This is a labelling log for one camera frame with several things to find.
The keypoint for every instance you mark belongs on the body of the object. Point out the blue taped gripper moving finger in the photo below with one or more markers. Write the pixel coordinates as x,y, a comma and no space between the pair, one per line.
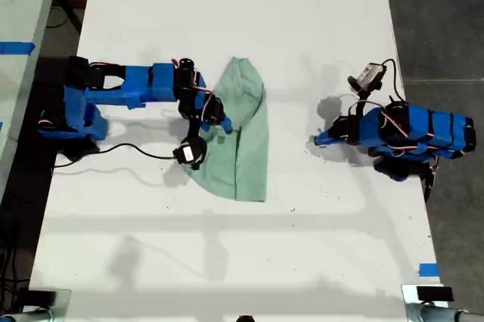
328,143
206,127

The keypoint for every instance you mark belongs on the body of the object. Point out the short blue tape strip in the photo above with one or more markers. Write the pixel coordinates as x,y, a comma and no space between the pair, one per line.
429,270

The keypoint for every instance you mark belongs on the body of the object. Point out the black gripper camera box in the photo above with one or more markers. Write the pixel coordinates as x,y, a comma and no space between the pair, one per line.
367,75
191,153

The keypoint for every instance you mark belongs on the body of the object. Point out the pale green T-shirt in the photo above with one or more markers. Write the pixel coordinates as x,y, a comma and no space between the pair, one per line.
251,148

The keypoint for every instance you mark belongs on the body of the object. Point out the grey metal tube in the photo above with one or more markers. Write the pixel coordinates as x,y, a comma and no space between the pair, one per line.
26,316
438,313

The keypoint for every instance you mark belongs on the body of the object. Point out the blue and black robot arm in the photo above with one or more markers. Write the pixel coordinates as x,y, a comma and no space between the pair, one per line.
419,133
113,89

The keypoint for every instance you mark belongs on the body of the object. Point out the black box on metal plate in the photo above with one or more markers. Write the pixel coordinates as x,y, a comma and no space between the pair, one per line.
41,297
435,293

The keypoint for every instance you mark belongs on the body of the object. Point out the long blue tape strip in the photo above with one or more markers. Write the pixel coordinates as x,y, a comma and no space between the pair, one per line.
17,47

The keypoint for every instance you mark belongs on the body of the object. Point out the pale grey side table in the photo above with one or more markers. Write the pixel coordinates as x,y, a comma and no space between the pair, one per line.
19,4

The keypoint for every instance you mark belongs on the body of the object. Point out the black camera stalk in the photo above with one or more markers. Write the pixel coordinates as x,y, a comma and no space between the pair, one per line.
360,104
193,127

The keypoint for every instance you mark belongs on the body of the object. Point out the small black round knob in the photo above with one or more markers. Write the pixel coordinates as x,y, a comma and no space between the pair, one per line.
245,318

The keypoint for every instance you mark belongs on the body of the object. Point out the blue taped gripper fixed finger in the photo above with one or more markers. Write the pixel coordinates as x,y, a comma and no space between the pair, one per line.
323,135
227,125

